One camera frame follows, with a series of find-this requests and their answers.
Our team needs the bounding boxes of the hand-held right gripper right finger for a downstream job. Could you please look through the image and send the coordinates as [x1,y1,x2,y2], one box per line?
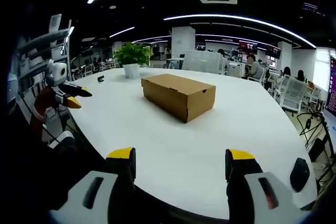
[225,148,313,224]

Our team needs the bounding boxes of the brown cardboard shoe box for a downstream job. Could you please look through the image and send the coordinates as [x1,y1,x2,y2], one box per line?
[141,73,217,124]

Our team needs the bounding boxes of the black cables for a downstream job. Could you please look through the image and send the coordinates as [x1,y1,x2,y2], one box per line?
[296,111,336,172]

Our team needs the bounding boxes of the green potted plant white pot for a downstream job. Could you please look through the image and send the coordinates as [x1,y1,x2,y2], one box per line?
[112,41,154,79]

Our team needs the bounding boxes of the black computer mouse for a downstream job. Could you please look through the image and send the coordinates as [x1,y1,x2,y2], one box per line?
[289,157,311,193]

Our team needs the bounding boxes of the white office chair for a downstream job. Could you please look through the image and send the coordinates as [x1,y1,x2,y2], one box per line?
[279,76,308,116]

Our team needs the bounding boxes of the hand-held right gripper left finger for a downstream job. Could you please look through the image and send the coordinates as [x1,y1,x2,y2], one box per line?
[49,147,137,224]

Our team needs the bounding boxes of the grey metal shelf rack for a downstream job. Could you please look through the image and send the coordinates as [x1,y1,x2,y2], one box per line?
[16,13,76,109]

